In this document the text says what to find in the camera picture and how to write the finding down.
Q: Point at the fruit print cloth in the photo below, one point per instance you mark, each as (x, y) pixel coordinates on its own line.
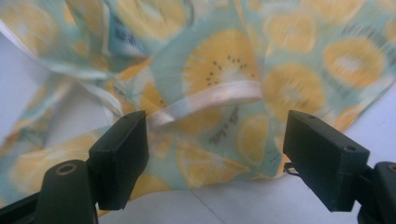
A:
(218, 62)

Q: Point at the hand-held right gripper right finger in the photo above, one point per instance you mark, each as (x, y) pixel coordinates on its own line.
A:
(327, 168)

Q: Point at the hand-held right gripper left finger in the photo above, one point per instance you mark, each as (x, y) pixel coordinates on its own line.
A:
(120, 161)

